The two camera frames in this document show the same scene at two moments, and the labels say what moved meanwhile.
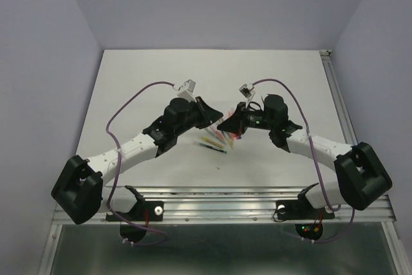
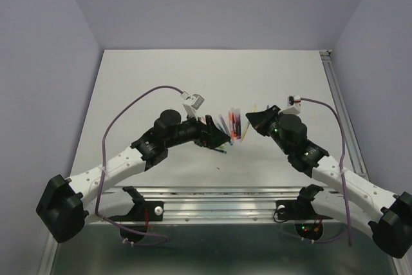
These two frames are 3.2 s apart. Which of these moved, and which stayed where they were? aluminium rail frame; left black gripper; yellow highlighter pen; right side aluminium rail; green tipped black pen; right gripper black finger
Moved: left black gripper; right gripper black finger; yellow highlighter pen
Stayed: aluminium rail frame; green tipped black pen; right side aluminium rail
